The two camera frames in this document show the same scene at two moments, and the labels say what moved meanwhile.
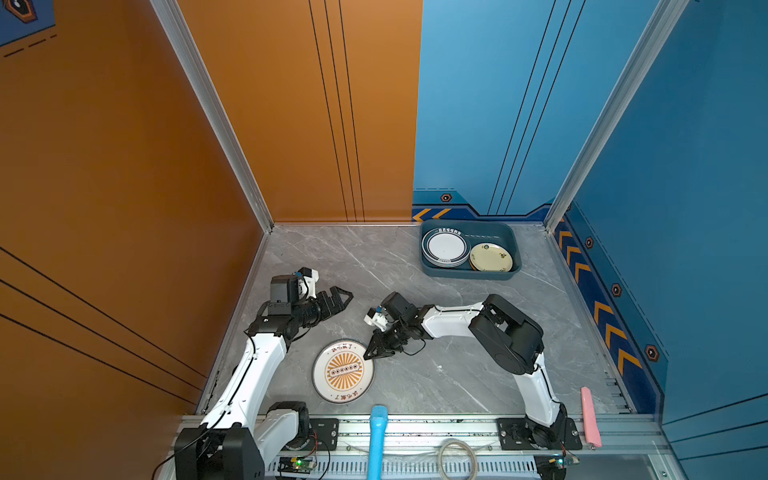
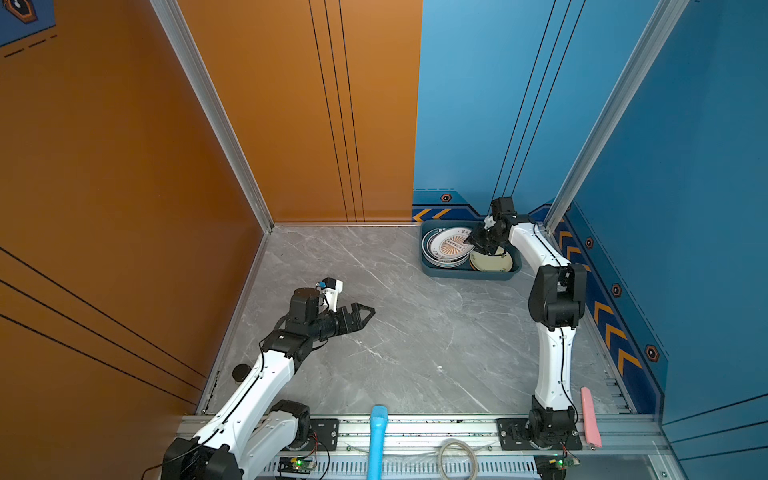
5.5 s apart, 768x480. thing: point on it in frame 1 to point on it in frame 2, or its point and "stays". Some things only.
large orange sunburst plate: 340,373 to 449,243
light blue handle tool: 378,421 stays
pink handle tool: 590,419 stays
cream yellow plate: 490,257 stays
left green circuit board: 296,464 stays
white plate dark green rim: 446,247 stays
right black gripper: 377,344 to 474,239
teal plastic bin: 503,232 stays
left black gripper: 325,307 to 356,324
